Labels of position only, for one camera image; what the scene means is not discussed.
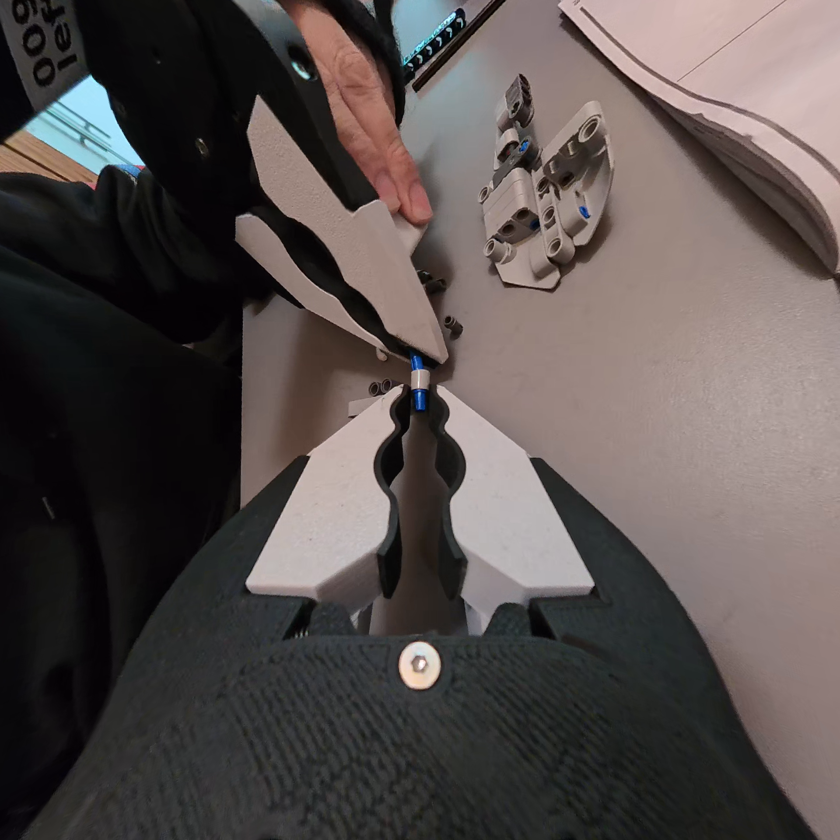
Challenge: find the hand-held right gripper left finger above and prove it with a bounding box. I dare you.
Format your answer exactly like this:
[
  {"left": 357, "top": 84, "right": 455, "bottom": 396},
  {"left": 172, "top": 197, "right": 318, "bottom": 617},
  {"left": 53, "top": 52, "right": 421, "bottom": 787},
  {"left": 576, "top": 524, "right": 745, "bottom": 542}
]
[{"left": 246, "top": 386, "right": 411, "bottom": 635}]

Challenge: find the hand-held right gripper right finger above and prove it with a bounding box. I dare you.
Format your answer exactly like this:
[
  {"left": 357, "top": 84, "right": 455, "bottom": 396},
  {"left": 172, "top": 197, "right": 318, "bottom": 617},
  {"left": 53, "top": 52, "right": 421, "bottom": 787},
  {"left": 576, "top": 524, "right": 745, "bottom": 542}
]
[{"left": 428, "top": 386, "right": 595, "bottom": 636}]

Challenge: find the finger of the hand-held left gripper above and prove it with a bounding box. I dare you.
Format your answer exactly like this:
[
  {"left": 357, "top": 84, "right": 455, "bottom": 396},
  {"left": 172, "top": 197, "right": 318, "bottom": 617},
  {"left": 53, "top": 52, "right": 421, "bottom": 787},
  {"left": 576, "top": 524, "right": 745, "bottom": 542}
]
[
  {"left": 247, "top": 96, "right": 450, "bottom": 365},
  {"left": 235, "top": 211, "right": 398, "bottom": 358}
]

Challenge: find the blue toy connector pin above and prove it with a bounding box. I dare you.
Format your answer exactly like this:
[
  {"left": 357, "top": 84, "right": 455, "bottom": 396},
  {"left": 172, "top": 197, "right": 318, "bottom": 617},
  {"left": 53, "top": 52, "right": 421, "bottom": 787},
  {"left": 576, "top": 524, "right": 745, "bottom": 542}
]
[{"left": 408, "top": 350, "right": 431, "bottom": 414}]

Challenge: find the grey desk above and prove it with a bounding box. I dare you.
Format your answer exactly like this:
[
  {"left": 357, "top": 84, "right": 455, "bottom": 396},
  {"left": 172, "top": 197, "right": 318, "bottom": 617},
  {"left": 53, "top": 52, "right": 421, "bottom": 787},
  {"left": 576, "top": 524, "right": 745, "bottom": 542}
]
[{"left": 239, "top": 0, "right": 840, "bottom": 840}]

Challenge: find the person's left hand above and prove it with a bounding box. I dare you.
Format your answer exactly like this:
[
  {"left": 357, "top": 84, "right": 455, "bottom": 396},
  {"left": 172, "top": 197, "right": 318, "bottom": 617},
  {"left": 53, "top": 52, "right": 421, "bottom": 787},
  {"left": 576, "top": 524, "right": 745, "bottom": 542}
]
[{"left": 308, "top": 23, "right": 435, "bottom": 225}]

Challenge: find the grey toy brick assembly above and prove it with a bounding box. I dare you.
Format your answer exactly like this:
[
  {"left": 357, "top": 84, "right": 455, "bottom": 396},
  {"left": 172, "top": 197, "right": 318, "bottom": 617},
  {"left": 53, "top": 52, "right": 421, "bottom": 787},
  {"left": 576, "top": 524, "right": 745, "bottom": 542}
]
[{"left": 480, "top": 73, "right": 616, "bottom": 288}]

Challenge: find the person's dark clothing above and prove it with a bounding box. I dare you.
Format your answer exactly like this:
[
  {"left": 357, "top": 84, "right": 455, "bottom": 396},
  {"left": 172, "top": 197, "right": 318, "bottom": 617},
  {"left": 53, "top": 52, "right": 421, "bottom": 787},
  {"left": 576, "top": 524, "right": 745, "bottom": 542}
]
[{"left": 0, "top": 164, "right": 280, "bottom": 840}]

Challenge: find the open instruction booklet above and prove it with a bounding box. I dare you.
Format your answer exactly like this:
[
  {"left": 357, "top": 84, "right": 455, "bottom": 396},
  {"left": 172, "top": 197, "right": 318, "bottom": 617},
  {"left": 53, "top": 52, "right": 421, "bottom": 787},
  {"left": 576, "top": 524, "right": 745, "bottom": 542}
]
[{"left": 558, "top": 0, "right": 840, "bottom": 275}]

